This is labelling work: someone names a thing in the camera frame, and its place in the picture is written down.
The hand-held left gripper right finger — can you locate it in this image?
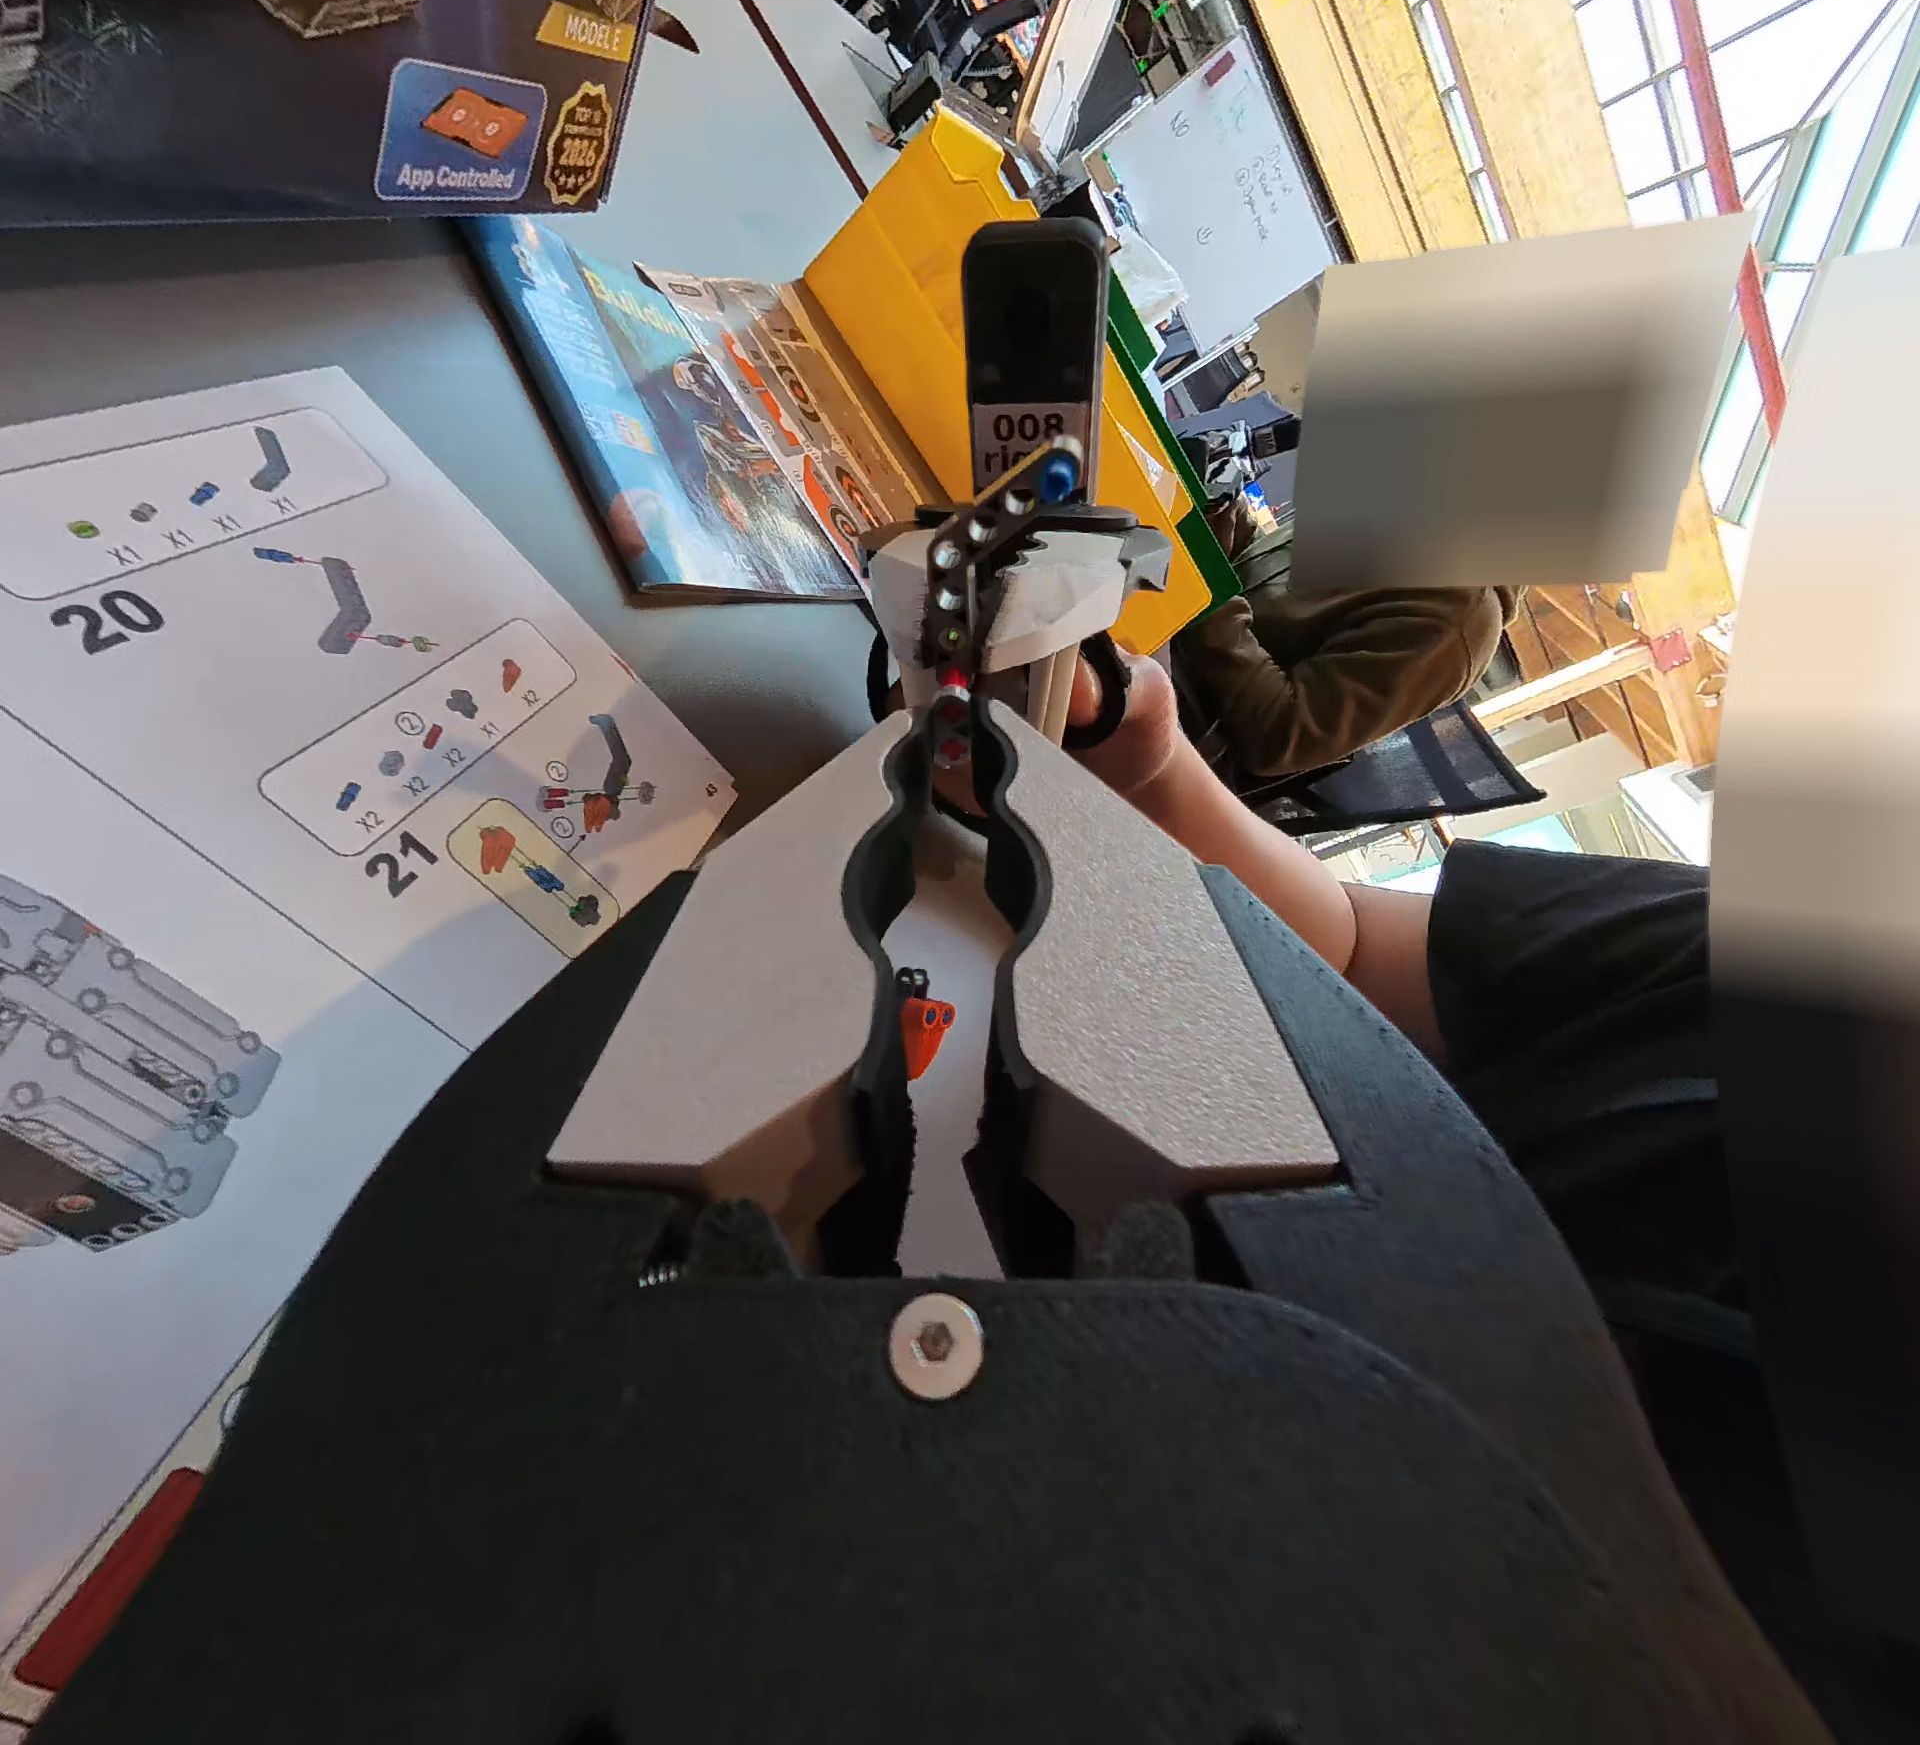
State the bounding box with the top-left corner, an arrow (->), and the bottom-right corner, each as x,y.
967,702 -> 1343,1271

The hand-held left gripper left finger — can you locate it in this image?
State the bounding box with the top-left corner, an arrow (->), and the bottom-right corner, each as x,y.
547,711 -> 920,1271

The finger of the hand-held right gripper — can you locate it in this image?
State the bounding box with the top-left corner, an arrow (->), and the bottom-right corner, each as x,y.
983,534 -> 1128,667
867,530 -> 945,709

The bent grey toy beam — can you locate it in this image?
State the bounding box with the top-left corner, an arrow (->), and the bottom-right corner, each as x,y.
919,433 -> 1086,773

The grey desk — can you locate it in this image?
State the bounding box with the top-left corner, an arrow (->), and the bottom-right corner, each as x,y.
0,0 -> 1038,1284

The person's right hand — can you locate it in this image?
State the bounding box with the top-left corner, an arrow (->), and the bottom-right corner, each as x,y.
1056,653 -> 1250,828

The green plastic bin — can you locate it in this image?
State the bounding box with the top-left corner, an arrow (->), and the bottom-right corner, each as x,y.
1103,267 -> 1249,606

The yellow plastic bin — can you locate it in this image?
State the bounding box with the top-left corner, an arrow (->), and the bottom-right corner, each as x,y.
802,106 -> 1214,659

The orange and grey toy piece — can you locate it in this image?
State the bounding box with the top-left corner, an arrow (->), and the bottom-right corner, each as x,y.
895,969 -> 963,1085

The whiteboard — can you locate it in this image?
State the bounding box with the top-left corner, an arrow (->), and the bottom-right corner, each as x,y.
1103,34 -> 1344,345

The closed blue booklet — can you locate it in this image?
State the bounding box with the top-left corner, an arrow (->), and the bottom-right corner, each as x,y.
457,219 -> 865,603

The dark blue mesh chair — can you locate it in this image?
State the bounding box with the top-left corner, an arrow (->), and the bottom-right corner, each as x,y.
1245,702 -> 1548,833

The open instruction booklet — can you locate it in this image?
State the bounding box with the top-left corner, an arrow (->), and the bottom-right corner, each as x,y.
0,365 -> 741,1695

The blue robot kit box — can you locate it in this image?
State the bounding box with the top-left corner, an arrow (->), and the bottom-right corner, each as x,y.
0,0 -> 693,228

